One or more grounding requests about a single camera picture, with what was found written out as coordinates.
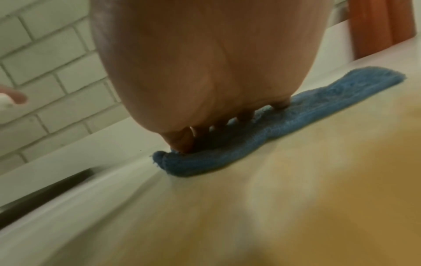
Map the person's right hand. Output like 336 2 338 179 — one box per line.
90 0 333 154

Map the person's left hand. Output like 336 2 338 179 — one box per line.
0 85 29 105

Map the blue microfibre cloth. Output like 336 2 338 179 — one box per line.
151 67 407 178

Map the orange curtain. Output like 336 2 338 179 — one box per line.
348 0 414 60

